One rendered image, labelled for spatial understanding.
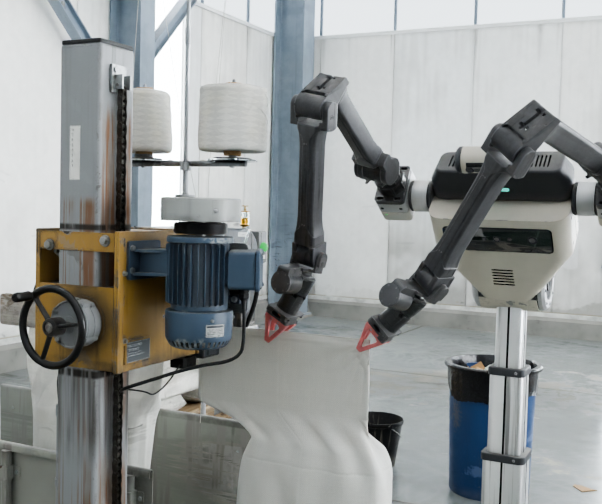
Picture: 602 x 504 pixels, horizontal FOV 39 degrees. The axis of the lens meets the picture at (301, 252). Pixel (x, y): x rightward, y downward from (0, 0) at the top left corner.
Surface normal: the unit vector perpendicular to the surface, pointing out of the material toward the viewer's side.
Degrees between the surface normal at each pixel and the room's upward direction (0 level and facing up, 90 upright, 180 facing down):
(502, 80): 90
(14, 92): 90
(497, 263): 130
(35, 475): 90
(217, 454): 90
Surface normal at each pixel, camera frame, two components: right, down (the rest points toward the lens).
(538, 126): -0.39, -0.46
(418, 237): -0.44, 0.04
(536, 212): -0.26, -0.74
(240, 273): -0.04, 0.05
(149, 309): 0.90, 0.04
